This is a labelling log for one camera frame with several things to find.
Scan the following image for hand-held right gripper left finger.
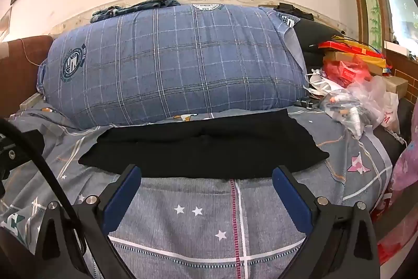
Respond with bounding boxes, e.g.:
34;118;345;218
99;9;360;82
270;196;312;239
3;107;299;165
34;164;142;279

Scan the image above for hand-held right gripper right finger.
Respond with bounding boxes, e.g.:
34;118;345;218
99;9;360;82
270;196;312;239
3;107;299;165
272;165;381;279

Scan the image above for black pants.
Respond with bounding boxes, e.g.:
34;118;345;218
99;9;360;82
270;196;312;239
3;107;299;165
78;108;330;179

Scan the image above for brown headboard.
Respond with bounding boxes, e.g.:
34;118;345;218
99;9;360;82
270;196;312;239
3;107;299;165
0;35;54;118

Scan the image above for grey patterned bed sheet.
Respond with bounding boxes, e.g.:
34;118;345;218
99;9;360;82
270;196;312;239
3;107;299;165
0;101;392;279

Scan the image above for red printed bag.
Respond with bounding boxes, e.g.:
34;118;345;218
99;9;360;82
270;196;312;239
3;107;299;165
372;191;418;266

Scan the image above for white crumpled paper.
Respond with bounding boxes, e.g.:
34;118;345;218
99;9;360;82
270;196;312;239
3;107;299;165
309;68;347;100

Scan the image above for pink floral cloth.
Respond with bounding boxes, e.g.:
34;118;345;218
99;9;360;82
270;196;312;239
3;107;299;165
390;109;418;191

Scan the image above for clear plastic bag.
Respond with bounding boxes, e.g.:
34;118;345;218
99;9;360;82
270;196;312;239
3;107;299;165
320;76;400;139

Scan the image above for red plastic bag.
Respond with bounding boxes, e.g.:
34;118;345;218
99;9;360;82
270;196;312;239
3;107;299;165
323;57;373;88

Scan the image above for blue plaid quilt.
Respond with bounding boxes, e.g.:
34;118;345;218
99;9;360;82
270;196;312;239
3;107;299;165
37;3;309;130

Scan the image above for small cardboard box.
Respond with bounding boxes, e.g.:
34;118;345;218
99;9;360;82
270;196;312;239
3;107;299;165
372;75;409;97

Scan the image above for red flat box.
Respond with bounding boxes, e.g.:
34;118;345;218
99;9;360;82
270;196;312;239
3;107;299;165
318;40;386;59

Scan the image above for black bag behind quilt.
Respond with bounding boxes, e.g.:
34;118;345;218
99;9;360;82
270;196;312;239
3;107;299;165
294;18;343;70

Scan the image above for brick pattern cabinet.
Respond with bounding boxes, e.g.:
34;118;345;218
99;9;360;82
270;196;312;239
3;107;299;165
385;49;418;100

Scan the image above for black cloth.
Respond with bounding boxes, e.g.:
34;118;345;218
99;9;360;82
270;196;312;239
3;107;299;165
272;3;315;21

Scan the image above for dark denim clothes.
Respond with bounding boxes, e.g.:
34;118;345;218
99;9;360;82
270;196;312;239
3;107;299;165
91;0;181;24

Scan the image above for black cable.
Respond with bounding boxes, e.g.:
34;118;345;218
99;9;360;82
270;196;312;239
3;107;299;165
0;117;88;255

